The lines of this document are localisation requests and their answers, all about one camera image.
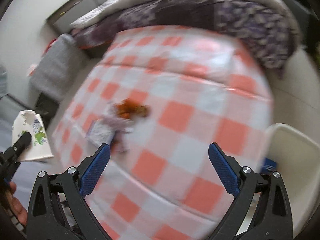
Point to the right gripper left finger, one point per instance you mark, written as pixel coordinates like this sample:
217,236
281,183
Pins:
91,168

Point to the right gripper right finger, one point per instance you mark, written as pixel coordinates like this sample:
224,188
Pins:
226,168

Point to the blue carton box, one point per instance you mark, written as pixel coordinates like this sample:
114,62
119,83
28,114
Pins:
268,166

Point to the pink tissue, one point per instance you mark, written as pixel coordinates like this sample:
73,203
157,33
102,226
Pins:
121,125

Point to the black trash bin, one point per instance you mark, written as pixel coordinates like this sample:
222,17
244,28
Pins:
46,108

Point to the operator hand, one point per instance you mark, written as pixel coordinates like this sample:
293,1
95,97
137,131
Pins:
16,206

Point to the small printed packet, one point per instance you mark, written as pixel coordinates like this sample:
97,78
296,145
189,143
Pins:
100,133

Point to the white plastic waste basket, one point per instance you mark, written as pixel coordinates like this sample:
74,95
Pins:
297,158

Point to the grey checked cushion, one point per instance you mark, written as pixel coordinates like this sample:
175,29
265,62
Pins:
58,68

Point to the orange white checkered tablecloth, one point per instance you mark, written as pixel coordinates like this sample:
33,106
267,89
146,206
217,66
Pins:
201,87

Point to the grey bed headboard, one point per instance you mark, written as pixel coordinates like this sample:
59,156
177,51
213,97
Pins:
60,20

